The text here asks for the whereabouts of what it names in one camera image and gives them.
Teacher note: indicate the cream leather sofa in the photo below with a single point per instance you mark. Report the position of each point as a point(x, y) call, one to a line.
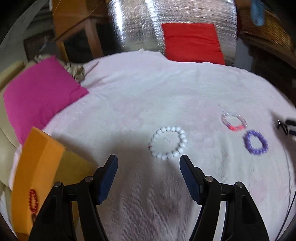
point(9, 142)

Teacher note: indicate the wooden shelf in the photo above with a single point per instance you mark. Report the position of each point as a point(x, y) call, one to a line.
point(284, 54)

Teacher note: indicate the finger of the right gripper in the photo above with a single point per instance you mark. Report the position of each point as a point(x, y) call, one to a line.
point(287, 126)

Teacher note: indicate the orange cardboard box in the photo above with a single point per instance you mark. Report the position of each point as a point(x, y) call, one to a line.
point(43, 162)

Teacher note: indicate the red pillow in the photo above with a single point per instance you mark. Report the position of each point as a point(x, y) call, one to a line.
point(192, 42)

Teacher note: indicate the silver foil insulation sheet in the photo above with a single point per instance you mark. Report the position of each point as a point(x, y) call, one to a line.
point(137, 24)

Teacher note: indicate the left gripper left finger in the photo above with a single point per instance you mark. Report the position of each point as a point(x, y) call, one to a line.
point(103, 179)

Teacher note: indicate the patterned cloth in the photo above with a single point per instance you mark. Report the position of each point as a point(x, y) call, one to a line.
point(77, 71)

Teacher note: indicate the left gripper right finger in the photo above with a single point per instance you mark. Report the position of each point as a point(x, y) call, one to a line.
point(194, 179)

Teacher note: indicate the wicker basket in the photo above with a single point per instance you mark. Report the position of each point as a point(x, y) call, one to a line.
point(257, 20)

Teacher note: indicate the pink white bed blanket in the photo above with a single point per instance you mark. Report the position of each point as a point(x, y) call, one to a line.
point(148, 111)

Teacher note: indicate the magenta pillow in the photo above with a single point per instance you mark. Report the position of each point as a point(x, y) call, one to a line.
point(35, 96)

